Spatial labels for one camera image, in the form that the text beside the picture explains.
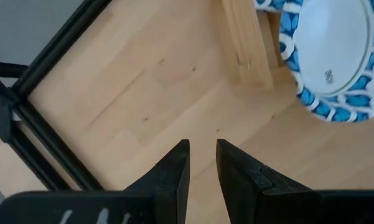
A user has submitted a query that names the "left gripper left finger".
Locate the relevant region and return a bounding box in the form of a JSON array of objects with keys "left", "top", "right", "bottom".
[{"left": 0, "top": 139, "right": 191, "bottom": 224}]

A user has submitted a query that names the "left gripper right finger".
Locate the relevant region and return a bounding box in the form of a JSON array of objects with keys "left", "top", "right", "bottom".
[{"left": 216, "top": 138, "right": 374, "bottom": 224}]

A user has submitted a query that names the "blue patterned paper bowl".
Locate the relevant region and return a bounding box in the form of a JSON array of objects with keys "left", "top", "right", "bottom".
[{"left": 254, "top": 0, "right": 374, "bottom": 123}]

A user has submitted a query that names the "wooden slatted shelf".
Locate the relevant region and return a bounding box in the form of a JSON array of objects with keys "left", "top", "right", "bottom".
[{"left": 220, "top": 0, "right": 287, "bottom": 91}]

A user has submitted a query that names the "black aluminium rig frame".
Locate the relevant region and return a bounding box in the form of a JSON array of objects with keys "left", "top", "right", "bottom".
[{"left": 0, "top": 0, "right": 113, "bottom": 192}]

